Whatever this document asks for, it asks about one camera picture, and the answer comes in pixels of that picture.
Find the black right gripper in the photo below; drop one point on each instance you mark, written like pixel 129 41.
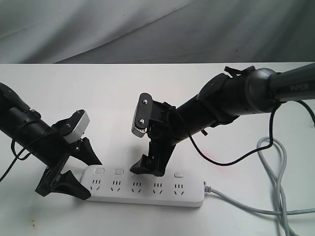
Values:
pixel 166 129

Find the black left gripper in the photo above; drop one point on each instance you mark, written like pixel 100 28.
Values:
pixel 53 150

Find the white five-outlet power strip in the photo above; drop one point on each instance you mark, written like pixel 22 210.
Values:
pixel 177 188

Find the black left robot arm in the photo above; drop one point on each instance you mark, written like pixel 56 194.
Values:
pixel 17 121

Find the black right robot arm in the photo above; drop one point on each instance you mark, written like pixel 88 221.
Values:
pixel 222 100

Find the grey backdrop cloth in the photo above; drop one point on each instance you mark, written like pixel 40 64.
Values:
pixel 156 31

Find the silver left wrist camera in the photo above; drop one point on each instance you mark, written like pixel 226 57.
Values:
pixel 75 126

